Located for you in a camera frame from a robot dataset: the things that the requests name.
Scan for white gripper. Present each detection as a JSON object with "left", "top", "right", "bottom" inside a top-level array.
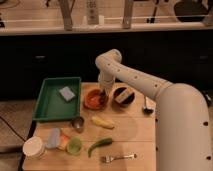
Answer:
[{"left": 98, "top": 71, "right": 115, "bottom": 99}]

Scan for dark purple grapes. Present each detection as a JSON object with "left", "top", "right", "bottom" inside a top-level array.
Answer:
[{"left": 99, "top": 96, "right": 106, "bottom": 104}]

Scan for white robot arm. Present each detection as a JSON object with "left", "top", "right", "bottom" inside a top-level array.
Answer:
[{"left": 95, "top": 49, "right": 213, "bottom": 171}]

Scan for red bowl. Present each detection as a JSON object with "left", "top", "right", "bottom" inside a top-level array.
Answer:
[{"left": 83, "top": 89, "right": 108, "bottom": 110}]

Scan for dark brown bowl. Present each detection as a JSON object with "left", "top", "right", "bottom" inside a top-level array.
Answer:
[{"left": 113, "top": 87, "right": 135, "bottom": 107}]

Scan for tan sponge block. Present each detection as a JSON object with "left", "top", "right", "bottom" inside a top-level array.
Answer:
[{"left": 115, "top": 88, "right": 132, "bottom": 103}]

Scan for small metal cup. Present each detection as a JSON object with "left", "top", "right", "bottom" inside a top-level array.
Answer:
[{"left": 71, "top": 116, "right": 84, "bottom": 133}]

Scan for blue grey sponge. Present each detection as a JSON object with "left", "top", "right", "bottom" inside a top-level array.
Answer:
[{"left": 59, "top": 87, "right": 75, "bottom": 101}]

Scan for green chili pepper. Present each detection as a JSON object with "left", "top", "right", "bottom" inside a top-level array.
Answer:
[{"left": 88, "top": 138, "right": 113, "bottom": 158}]

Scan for black ladle spoon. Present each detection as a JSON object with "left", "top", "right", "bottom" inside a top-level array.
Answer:
[{"left": 142, "top": 96, "right": 154, "bottom": 115}]

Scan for green plastic tray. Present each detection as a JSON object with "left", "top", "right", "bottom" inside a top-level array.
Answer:
[{"left": 33, "top": 77, "right": 81, "bottom": 122}]

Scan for green plastic cup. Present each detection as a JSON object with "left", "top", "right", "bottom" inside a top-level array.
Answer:
[{"left": 66, "top": 137, "right": 82, "bottom": 155}]

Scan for orange toy piece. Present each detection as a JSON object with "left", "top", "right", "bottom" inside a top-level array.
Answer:
[{"left": 58, "top": 133, "right": 70, "bottom": 150}]

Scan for silver fork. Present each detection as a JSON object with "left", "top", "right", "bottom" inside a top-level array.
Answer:
[{"left": 100, "top": 154, "right": 137, "bottom": 163}]

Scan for grey blue cloth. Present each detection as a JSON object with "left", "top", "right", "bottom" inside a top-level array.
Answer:
[{"left": 45, "top": 128, "right": 61, "bottom": 149}]

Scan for white remote on shelf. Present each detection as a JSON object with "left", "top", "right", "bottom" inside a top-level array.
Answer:
[{"left": 86, "top": 0, "right": 99, "bottom": 25}]

